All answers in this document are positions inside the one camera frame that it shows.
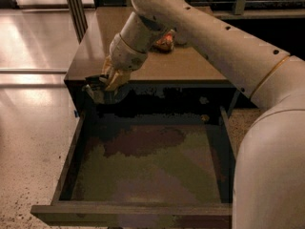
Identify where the red crushed soda can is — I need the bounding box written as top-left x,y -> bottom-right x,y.
153,31 -> 174,52

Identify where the green jalapeno chip bag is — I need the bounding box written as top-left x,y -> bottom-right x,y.
82,74 -> 130,105

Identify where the open top drawer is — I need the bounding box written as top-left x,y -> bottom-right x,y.
30,109 -> 235,229

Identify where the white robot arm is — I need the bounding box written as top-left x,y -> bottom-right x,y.
103,0 -> 305,229

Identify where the brown cabinet counter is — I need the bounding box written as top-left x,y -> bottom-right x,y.
64,7 -> 239,118

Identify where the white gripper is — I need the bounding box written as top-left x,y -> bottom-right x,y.
102,33 -> 149,92

